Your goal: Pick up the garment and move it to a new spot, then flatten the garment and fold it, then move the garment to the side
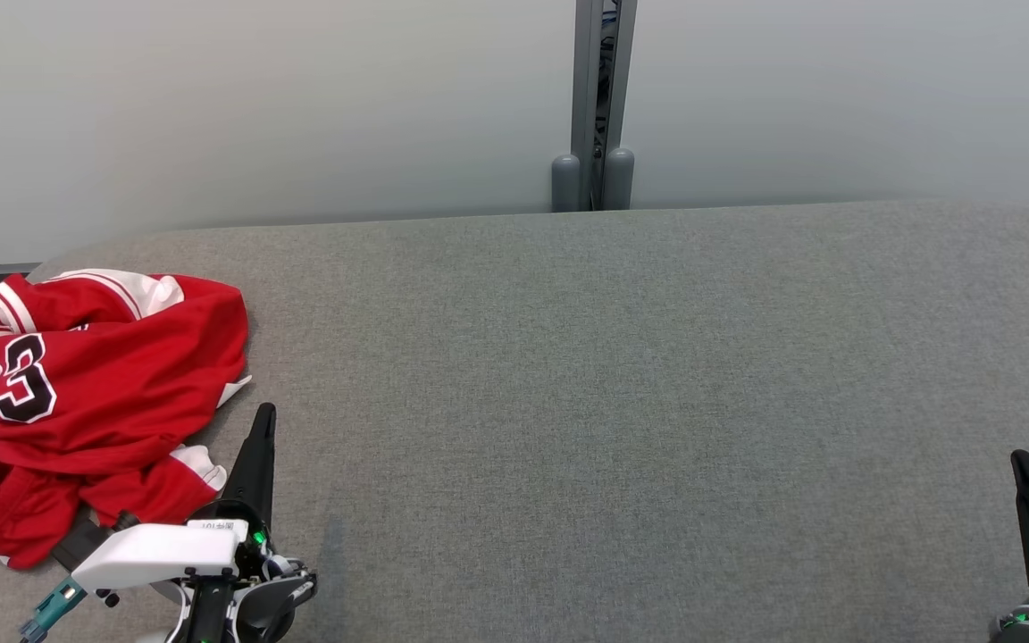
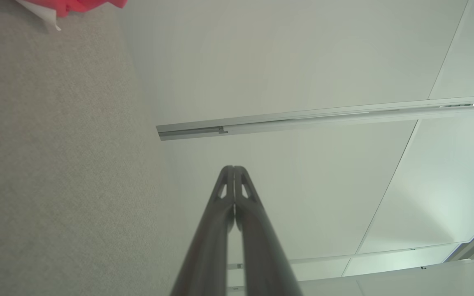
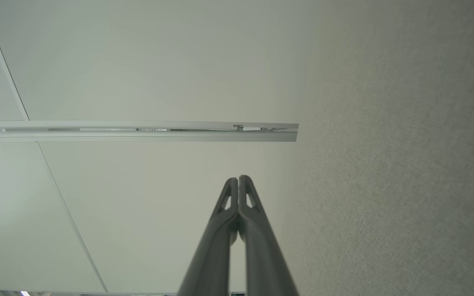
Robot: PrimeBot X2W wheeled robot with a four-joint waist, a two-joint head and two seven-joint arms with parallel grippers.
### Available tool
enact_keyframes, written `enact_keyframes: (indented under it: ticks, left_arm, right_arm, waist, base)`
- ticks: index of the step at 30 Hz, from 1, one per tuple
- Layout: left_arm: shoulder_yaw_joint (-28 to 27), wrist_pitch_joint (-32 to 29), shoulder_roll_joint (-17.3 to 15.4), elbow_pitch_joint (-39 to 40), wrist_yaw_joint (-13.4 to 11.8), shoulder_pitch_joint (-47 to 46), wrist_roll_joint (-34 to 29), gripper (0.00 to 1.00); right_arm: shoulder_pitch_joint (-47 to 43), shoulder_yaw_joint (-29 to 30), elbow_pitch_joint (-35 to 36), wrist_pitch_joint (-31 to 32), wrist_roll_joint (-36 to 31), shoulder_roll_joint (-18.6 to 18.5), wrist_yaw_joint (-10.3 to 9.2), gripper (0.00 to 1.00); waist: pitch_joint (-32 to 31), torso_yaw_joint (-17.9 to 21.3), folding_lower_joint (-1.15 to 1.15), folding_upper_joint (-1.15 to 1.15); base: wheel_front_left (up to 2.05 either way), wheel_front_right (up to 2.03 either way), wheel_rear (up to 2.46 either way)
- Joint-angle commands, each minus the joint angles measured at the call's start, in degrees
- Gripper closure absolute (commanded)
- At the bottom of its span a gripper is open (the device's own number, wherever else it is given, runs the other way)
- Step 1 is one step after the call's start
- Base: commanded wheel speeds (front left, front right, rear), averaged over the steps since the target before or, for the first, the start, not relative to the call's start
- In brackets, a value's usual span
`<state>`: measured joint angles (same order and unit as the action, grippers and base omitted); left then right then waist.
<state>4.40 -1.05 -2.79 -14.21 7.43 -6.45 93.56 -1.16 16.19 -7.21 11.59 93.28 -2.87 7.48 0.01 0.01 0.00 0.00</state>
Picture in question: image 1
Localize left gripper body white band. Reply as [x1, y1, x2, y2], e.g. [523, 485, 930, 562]
[72, 502, 271, 592]

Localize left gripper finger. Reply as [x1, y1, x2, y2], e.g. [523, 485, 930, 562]
[222, 402, 277, 530]

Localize red shorts white stripe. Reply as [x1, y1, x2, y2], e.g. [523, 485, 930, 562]
[0, 444, 230, 571]

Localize red jersey number 23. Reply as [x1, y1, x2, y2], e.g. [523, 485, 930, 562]
[0, 268, 253, 474]

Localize left cable teal connector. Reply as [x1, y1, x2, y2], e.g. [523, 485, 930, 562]
[19, 576, 87, 643]

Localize grey cylindrical post foot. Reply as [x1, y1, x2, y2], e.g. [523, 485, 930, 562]
[603, 147, 636, 211]
[551, 154, 582, 213]

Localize grey partition post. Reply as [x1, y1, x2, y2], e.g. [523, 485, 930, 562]
[571, 0, 639, 213]

